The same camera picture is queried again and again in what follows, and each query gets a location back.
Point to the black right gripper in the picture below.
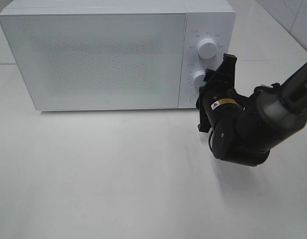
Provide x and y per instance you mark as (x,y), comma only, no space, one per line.
(218,99)

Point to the round white door release button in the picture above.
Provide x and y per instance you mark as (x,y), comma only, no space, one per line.
(194,98)

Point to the white microwave knob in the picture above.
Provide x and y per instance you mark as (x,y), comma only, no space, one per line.
(207,47)
(198,78)

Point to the white microwave door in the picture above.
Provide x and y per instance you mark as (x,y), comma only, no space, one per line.
(97,62)

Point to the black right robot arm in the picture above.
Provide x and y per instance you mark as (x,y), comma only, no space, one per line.
(243,129)

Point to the white microwave oven body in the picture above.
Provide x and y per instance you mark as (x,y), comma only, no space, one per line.
(214,18)

